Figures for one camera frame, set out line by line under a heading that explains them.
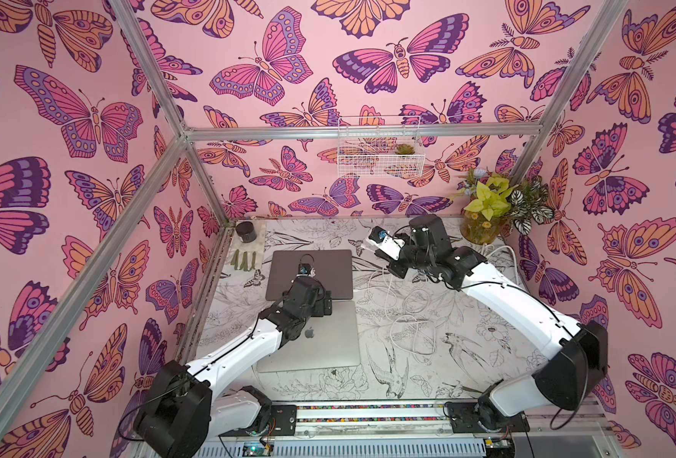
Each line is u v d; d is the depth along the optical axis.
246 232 1.12
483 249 1.07
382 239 0.65
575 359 0.39
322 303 0.77
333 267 1.06
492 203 0.94
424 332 0.90
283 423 0.73
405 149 0.92
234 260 1.06
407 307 0.95
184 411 0.40
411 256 0.65
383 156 1.06
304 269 0.75
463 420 0.73
